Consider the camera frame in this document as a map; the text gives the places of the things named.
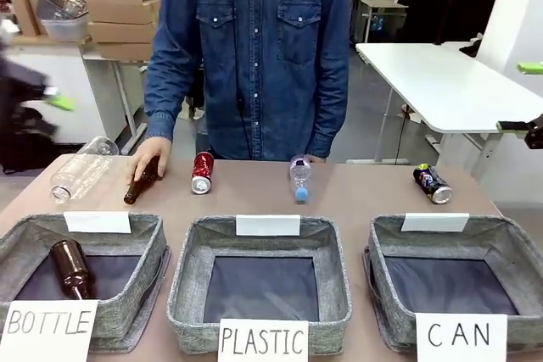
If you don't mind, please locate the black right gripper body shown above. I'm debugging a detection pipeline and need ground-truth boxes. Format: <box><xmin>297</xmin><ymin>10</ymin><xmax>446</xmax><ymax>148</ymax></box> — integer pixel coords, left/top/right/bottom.
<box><xmin>523</xmin><ymin>112</ymin><xmax>543</xmax><ymax>150</ymax></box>

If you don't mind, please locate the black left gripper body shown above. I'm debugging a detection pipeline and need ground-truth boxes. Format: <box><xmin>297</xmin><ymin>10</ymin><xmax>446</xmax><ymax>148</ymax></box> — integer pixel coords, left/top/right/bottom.
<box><xmin>0</xmin><ymin>55</ymin><xmax>60</xmax><ymax>170</ymax></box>

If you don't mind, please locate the brown glass beer bottle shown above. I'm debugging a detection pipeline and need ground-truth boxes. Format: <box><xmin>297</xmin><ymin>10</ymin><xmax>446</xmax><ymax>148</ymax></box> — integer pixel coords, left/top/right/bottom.
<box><xmin>123</xmin><ymin>155</ymin><xmax>162</xmax><ymax>206</ymax></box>
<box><xmin>50</xmin><ymin>239</ymin><xmax>96</xmax><ymax>301</ymax></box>

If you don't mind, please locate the person's right denim forearm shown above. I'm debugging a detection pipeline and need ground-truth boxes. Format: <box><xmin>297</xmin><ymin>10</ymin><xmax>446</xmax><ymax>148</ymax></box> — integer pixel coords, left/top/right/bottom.
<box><xmin>143</xmin><ymin>18</ymin><xmax>205</xmax><ymax>143</ymax></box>

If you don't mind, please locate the person's left denim forearm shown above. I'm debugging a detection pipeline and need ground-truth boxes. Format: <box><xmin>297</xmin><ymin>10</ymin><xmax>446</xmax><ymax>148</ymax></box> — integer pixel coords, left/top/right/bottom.
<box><xmin>311</xmin><ymin>39</ymin><xmax>352</xmax><ymax>160</ymax></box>

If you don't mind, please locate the dark blue soda can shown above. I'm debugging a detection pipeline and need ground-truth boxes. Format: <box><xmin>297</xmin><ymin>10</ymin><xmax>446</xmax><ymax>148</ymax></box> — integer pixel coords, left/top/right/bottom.
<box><xmin>412</xmin><ymin>162</ymin><xmax>454</xmax><ymax>205</ymax></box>

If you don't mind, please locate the red soda can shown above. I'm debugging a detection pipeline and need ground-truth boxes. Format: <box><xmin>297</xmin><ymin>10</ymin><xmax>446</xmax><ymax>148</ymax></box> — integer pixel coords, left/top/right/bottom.
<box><xmin>190</xmin><ymin>150</ymin><xmax>216</xmax><ymax>195</ymax></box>

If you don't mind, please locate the grey fabric basket BOTTLE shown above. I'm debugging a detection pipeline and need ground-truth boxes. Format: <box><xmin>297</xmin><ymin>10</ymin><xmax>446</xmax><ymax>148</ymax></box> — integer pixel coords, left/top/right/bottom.
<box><xmin>0</xmin><ymin>211</ymin><xmax>171</xmax><ymax>354</ymax></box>

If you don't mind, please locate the grey fabric basket CAN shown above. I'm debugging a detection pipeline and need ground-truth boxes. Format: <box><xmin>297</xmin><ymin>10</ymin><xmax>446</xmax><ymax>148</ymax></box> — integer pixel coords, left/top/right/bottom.
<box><xmin>362</xmin><ymin>214</ymin><xmax>543</xmax><ymax>355</ymax></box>

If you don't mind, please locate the paper sign CAN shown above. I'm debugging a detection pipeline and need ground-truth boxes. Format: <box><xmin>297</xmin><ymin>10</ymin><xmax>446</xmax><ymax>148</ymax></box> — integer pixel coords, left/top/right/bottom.
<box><xmin>414</xmin><ymin>312</ymin><xmax>509</xmax><ymax>362</ymax></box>

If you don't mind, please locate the grey fabric basket PLASTIC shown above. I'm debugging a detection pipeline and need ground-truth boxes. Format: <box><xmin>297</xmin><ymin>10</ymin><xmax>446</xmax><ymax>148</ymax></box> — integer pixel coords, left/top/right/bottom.
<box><xmin>165</xmin><ymin>214</ymin><xmax>354</xmax><ymax>356</ymax></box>

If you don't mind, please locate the person's right hand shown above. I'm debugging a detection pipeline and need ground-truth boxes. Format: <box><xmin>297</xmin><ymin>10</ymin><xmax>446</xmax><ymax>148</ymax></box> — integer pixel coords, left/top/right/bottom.
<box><xmin>128</xmin><ymin>137</ymin><xmax>172</xmax><ymax>184</ymax></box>

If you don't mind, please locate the white workbench with legs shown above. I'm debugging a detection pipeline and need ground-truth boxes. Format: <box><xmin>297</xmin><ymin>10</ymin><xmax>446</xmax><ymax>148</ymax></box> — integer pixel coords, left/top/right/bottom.
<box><xmin>7</xmin><ymin>34</ymin><xmax>150</xmax><ymax>156</ymax></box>

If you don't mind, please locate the large clear plastic bottle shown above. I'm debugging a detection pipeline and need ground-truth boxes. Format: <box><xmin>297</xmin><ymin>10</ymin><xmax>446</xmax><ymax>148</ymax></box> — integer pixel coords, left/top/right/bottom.
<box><xmin>49</xmin><ymin>136</ymin><xmax>120</xmax><ymax>205</ymax></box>

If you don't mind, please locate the translucent plastic bin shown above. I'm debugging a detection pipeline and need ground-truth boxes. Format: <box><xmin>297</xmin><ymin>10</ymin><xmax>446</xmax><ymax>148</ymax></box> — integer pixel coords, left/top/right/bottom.
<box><xmin>41</xmin><ymin>13</ymin><xmax>92</xmax><ymax>42</ymax></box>

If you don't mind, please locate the small cardboard box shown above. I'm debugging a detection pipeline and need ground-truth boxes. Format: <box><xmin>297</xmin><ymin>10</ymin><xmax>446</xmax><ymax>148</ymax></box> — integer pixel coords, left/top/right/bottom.
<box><xmin>11</xmin><ymin>0</ymin><xmax>48</xmax><ymax>37</ymax></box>

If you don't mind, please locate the white desk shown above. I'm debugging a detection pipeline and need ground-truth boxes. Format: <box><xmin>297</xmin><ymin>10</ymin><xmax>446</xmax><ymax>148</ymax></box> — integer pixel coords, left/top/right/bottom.
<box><xmin>355</xmin><ymin>41</ymin><xmax>543</xmax><ymax>168</ymax></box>

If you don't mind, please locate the flat cardboard box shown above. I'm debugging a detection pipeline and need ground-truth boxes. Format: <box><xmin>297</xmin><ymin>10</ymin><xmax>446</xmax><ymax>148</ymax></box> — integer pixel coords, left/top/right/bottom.
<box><xmin>95</xmin><ymin>41</ymin><xmax>154</xmax><ymax>62</ymax></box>
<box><xmin>87</xmin><ymin>21</ymin><xmax>159</xmax><ymax>45</ymax></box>

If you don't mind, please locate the blank white card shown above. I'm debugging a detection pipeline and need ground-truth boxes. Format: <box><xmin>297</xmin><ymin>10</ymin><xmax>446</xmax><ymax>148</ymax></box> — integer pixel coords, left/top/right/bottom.
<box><xmin>235</xmin><ymin>214</ymin><xmax>302</xmax><ymax>237</ymax></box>
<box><xmin>63</xmin><ymin>210</ymin><xmax>133</xmax><ymax>235</ymax></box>
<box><xmin>400</xmin><ymin>211</ymin><xmax>471</xmax><ymax>233</ymax></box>

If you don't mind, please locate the large open cardboard box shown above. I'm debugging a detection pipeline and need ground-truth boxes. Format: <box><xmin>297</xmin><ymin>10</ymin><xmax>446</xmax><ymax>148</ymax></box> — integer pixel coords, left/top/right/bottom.
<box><xmin>82</xmin><ymin>0</ymin><xmax>162</xmax><ymax>25</ymax></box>

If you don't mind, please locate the grey background table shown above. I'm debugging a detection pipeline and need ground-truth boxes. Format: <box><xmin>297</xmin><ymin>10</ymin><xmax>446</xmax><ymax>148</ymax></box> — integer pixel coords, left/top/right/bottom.
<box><xmin>358</xmin><ymin>0</ymin><xmax>409</xmax><ymax>44</ymax></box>

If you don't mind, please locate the paper sign BOTTLE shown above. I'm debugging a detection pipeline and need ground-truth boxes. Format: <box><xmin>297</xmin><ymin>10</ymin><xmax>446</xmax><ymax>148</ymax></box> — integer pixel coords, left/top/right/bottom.
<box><xmin>0</xmin><ymin>298</ymin><xmax>100</xmax><ymax>362</ymax></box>

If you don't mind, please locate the person's denim shirt torso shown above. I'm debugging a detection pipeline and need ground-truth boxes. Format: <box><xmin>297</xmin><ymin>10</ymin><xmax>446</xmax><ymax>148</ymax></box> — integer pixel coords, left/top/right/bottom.
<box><xmin>143</xmin><ymin>0</ymin><xmax>353</xmax><ymax>163</ymax></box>

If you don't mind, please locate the small blue-capped plastic bottle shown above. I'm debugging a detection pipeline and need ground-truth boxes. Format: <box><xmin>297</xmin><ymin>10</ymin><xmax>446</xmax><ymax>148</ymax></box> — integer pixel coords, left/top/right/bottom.
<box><xmin>288</xmin><ymin>154</ymin><xmax>316</xmax><ymax>204</ymax></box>

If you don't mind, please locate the paper sign PLASTIC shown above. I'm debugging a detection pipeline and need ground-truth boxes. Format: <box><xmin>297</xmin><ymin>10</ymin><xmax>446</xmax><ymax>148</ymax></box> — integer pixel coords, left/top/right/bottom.
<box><xmin>217</xmin><ymin>318</ymin><xmax>310</xmax><ymax>362</ymax></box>

